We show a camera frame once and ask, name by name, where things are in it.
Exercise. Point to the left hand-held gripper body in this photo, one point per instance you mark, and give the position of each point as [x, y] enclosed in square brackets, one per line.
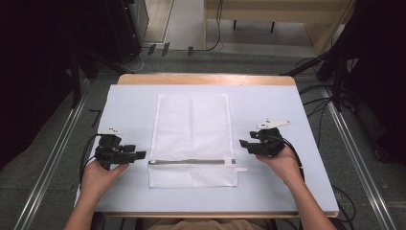
[110, 153]

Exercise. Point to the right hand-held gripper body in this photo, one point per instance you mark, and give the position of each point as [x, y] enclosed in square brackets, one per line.
[269, 140]

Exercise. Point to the white mesh laundry bag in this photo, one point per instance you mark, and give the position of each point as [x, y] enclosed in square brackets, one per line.
[191, 134]

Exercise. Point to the person's right hand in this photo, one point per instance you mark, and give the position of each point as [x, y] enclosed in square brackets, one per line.
[282, 164]

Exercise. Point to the person's left hand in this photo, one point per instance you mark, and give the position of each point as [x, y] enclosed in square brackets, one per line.
[97, 179]

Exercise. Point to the white table mat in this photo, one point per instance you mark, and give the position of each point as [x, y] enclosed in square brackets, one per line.
[134, 105]

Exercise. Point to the wooden table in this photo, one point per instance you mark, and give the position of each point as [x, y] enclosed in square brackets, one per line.
[204, 79]

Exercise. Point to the black stand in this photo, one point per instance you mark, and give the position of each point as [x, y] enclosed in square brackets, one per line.
[335, 73]
[75, 83]

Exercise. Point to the black curtain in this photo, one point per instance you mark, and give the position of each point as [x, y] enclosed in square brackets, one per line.
[35, 70]
[379, 64]

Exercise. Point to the dark metal cabinet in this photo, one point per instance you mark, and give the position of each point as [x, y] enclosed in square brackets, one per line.
[134, 22]

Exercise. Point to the light wooden bench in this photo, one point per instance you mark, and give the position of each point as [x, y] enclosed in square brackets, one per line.
[274, 9]

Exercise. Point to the metal floor rail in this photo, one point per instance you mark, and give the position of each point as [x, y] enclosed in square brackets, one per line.
[48, 166]
[360, 166]

